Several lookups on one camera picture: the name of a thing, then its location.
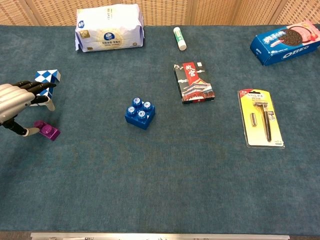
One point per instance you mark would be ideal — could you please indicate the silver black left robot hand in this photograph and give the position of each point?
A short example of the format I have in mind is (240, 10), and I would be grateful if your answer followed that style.
(12, 100)

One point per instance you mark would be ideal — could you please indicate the purple toy brick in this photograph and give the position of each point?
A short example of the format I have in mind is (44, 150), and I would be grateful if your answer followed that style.
(48, 131)

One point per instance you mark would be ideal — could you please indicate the blue toy brick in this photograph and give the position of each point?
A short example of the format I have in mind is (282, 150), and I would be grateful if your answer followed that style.
(140, 116)

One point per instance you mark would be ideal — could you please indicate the blue white snake puzzle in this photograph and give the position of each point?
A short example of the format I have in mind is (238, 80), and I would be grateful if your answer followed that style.
(48, 75)

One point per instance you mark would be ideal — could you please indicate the white tissue pack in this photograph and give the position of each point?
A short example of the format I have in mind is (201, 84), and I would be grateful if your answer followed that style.
(110, 30)

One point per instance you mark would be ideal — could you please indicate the teal felt table cloth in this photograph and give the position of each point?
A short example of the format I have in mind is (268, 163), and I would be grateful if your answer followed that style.
(160, 175)

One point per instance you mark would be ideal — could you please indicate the white green glue stick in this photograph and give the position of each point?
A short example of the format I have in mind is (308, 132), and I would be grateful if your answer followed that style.
(180, 38)

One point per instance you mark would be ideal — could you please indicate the dark palace print card box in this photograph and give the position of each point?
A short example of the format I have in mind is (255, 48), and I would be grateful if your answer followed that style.
(195, 85)

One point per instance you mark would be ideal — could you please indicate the wicker folding screen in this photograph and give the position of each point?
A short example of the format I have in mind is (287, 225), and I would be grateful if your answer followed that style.
(225, 12)

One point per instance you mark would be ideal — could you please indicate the yellow razor blister pack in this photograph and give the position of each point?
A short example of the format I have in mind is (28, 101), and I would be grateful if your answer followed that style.
(261, 120)

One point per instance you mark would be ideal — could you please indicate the blue Oreo cookie box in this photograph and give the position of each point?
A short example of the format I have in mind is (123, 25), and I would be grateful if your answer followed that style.
(285, 45)

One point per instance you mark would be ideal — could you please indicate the aluminium rail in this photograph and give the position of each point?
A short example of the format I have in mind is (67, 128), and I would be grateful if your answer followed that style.
(160, 236)

